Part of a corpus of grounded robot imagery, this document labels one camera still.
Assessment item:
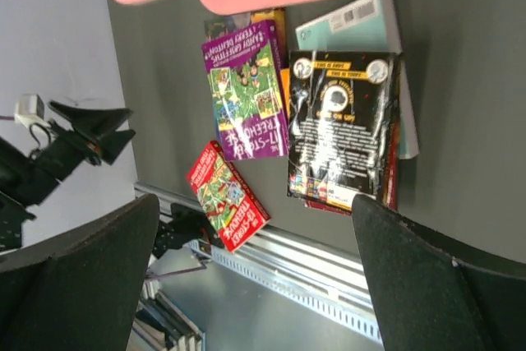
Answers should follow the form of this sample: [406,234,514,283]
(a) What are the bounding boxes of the teal back cover book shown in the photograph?
[295,0,419,159]

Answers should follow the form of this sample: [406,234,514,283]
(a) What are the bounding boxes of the aluminium mounting rail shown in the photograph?
[133,181,383,344]

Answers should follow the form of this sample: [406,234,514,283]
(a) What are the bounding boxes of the black back cover book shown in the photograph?
[287,50,401,210]

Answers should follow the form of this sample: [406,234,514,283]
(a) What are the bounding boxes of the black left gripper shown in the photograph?
[28,100,136,181]

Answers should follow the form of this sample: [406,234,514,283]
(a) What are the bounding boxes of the orange cover book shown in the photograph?
[280,68,290,117]

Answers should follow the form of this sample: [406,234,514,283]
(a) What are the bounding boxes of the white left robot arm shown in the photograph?
[1,95,136,252]

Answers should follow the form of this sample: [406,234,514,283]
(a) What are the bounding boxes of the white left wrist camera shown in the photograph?
[14,94,46,128]

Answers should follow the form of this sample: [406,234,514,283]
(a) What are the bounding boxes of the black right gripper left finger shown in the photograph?
[1,195,159,350]

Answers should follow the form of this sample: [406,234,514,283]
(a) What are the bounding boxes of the purple 117-storey treehouse book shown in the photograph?
[201,20,288,161]

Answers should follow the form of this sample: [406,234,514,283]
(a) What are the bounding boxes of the blue fantasy cover book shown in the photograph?
[204,7,288,68]

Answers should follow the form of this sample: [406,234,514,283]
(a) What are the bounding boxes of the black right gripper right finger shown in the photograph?
[352,195,525,350]

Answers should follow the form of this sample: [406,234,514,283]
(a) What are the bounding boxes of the red 13-storey treehouse book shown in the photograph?
[187,141,270,252]

